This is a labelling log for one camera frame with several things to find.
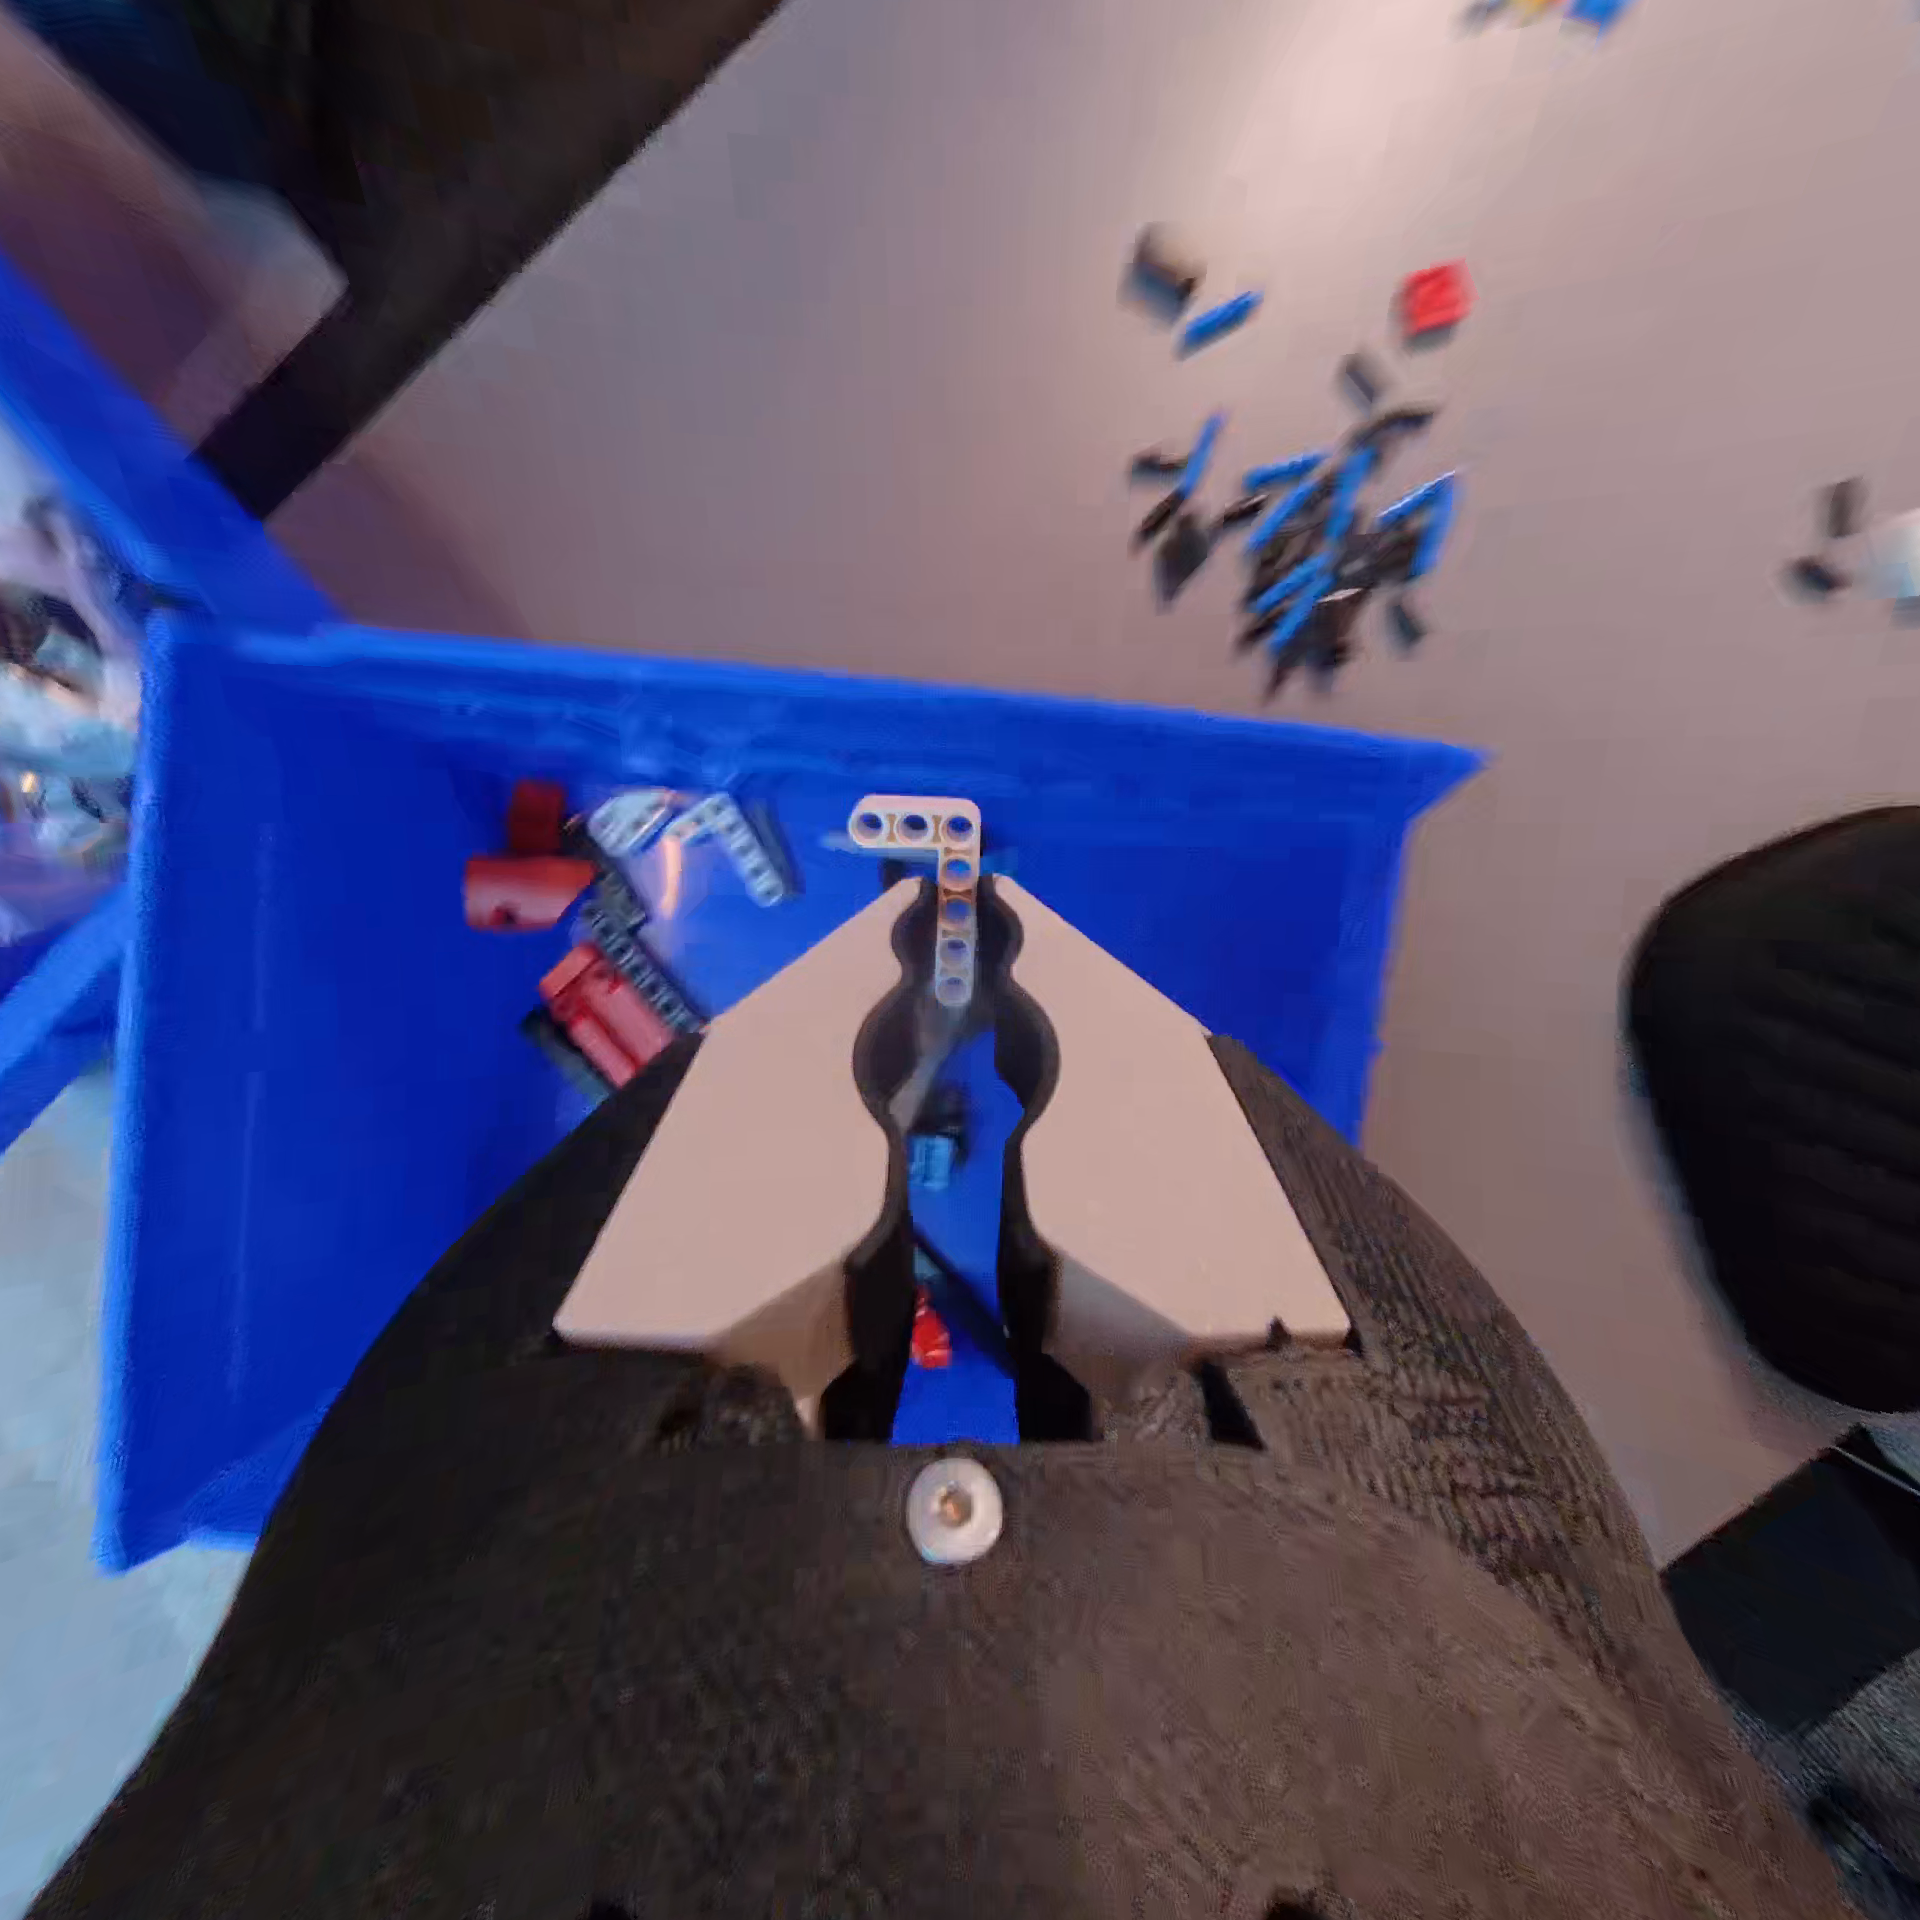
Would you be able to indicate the white angled lego beam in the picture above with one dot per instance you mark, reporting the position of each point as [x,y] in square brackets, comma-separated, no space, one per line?
[956,901]

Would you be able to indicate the heap of red grey lego beams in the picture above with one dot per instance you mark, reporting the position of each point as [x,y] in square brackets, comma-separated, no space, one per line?
[599,1004]

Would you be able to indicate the pile of blue black lego pins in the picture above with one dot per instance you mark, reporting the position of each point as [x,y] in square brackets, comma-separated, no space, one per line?
[1320,524]

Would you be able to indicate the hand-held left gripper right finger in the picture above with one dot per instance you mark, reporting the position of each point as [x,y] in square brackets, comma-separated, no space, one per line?
[1185,1200]

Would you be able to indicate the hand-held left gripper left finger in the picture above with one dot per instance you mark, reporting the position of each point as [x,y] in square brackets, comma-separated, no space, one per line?
[721,1200]

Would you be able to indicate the black padded wrist rest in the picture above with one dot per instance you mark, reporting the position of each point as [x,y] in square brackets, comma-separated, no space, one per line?
[1800,1126]

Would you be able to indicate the pile of mixed lego pieces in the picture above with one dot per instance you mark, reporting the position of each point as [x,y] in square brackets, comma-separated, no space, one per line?
[1588,13]

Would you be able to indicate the small clear plastic bag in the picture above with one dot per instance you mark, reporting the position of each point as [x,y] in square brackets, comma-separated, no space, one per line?
[60,705]

